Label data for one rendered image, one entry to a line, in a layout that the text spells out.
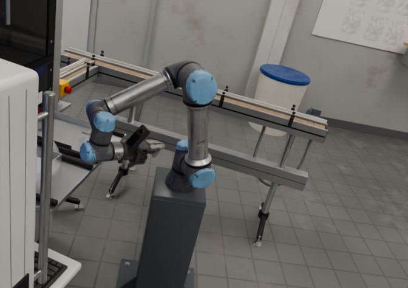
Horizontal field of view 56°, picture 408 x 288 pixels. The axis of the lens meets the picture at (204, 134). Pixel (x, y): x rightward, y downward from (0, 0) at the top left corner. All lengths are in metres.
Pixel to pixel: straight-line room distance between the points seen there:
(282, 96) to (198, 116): 2.96
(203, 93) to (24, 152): 0.74
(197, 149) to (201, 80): 0.32
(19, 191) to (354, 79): 4.79
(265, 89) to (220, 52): 0.77
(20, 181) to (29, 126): 0.13
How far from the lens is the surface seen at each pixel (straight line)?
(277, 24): 4.77
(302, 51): 5.00
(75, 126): 2.07
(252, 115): 2.61
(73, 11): 4.84
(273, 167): 2.78
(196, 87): 1.42
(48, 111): 0.94
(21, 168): 0.92
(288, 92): 4.40
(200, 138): 1.56
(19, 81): 0.82
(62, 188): 1.63
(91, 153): 1.46
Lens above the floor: 1.85
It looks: 26 degrees down
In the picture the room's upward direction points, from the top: 14 degrees clockwise
